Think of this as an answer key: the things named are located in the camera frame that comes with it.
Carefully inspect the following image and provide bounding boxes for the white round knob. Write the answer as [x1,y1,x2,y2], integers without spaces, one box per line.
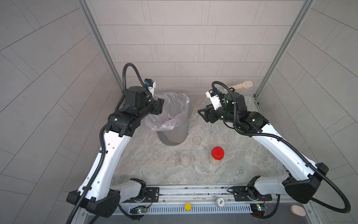
[215,197,225,208]

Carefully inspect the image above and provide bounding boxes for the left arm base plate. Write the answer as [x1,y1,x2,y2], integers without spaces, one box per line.
[124,187,159,203]

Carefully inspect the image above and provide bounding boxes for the red lidded rice jar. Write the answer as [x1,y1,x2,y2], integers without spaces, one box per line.
[209,147,225,165]

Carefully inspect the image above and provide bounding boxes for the yellow round button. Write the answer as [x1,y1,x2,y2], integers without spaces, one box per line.
[185,203,192,211]

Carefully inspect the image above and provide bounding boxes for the left circuit board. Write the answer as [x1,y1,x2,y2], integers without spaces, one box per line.
[130,206,148,215]

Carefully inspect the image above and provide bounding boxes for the circuit board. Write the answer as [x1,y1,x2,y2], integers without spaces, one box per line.
[130,206,148,215]
[250,203,268,217]

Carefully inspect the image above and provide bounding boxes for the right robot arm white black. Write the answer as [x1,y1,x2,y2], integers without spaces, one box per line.
[198,81,351,213]

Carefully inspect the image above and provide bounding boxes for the clear plastic bin liner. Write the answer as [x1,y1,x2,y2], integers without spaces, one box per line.
[145,92,190,132]

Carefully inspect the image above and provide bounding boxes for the beige handle on stand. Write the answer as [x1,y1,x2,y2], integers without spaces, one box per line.
[229,81,253,91]

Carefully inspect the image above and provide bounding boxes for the pink oval pad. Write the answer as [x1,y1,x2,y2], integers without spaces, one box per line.
[290,205,306,217]

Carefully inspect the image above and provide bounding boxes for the clear rice jar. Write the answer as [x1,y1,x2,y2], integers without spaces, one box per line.
[180,151,191,168]

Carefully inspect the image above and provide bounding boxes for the right circuit board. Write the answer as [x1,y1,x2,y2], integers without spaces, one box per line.
[250,203,268,217]

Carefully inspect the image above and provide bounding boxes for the grey mesh waste bin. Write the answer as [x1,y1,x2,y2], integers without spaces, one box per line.
[156,101,193,146]

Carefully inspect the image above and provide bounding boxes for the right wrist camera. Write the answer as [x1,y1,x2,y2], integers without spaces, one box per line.
[206,89,222,110]

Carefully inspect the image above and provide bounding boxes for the aluminium rail frame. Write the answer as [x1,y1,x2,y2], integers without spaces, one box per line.
[75,181,314,215]

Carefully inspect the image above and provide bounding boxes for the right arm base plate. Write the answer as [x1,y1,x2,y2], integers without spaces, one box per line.
[227,186,272,202]

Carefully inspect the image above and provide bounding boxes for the clear jar lid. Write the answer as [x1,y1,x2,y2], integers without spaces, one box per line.
[193,136,202,145]

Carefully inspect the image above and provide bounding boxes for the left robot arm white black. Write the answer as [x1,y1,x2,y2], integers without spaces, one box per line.
[66,63,165,224]

